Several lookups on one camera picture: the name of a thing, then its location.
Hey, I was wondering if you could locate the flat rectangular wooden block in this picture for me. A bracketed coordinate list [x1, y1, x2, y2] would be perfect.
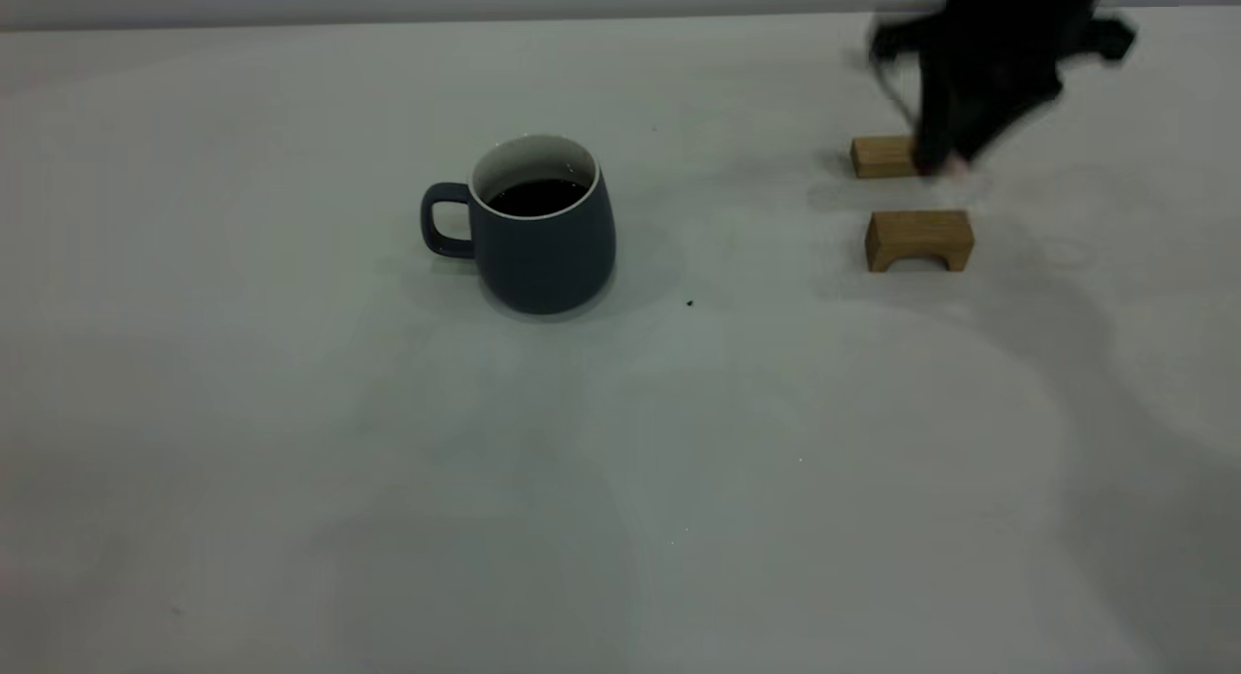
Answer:
[850, 136, 922, 180]

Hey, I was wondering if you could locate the dark coffee liquid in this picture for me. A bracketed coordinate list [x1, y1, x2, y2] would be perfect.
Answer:
[489, 177, 589, 218]

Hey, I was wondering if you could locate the dark grey ceramic mug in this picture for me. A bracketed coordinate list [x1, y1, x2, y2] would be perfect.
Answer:
[420, 134, 618, 316]

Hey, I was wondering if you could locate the arched wooden block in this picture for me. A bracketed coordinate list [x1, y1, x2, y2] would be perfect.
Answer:
[865, 209, 974, 273]

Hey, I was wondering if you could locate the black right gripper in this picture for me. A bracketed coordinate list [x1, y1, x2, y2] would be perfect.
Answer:
[868, 0, 1137, 178]

